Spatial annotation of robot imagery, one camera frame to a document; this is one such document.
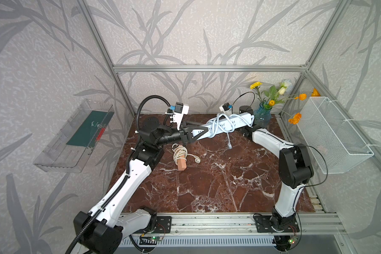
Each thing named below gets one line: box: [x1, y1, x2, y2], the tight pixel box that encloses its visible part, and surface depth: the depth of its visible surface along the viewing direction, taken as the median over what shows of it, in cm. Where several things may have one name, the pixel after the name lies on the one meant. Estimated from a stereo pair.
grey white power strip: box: [191, 112, 253, 141], surface depth 58 cm
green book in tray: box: [66, 110, 115, 149], surface depth 71 cm
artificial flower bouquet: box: [249, 78, 321, 125], surface depth 98 cm
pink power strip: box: [176, 144, 187, 171], surface depth 93 cm
